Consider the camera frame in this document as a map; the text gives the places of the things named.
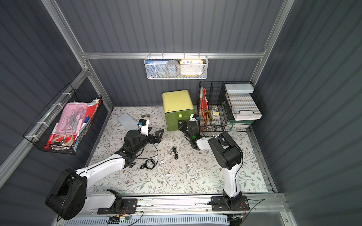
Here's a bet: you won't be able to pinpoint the green yellow drawer cabinet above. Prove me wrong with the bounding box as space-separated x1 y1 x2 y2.
162 90 195 131

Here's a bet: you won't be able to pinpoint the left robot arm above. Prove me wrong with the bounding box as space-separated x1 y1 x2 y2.
45 130 164 220

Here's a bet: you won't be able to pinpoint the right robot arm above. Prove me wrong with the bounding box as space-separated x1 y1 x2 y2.
178 120 244 208

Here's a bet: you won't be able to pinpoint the black earphones centre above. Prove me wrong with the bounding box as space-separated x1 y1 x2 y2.
172 147 179 160

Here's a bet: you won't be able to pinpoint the black coiled earphones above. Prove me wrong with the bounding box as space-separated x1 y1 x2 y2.
140 159 158 170

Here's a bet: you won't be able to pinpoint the white earphones lower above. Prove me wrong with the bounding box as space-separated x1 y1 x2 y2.
164 174 175 185

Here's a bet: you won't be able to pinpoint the white earphones right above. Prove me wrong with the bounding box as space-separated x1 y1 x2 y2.
186 165 199 180

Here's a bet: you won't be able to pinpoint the grey plastic lid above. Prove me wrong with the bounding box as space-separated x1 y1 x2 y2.
117 113 139 131

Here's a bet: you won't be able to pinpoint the red scissors in organizer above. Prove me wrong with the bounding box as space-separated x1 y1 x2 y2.
199 87 208 119

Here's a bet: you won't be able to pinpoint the yellow white clock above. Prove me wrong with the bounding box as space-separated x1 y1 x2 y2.
180 59 204 76

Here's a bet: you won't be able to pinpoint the blue box in basket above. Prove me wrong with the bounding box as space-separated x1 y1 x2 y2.
145 59 169 79

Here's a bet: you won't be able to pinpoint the grey tape roll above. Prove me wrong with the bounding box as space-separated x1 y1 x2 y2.
165 60 180 78

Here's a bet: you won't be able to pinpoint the white grid paper tray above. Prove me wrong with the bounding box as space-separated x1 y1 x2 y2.
224 83 262 121

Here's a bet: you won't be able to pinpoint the pink pencil case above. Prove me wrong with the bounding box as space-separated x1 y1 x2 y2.
56 102 88 136

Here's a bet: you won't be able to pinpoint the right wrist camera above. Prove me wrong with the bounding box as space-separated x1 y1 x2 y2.
189 114 199 122

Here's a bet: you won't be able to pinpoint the black wire desk organizer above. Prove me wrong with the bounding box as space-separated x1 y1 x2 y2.
198 81 266 132

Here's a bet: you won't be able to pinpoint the white wire wall basket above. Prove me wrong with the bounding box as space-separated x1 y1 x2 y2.
144 57 209 80

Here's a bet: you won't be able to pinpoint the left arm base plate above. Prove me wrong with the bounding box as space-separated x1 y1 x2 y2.
97 199 138 215

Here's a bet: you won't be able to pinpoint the black wire side basket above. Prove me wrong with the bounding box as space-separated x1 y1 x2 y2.
24 86 102 155

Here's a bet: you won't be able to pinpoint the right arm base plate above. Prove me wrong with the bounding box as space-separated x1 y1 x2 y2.
208 195 250 211

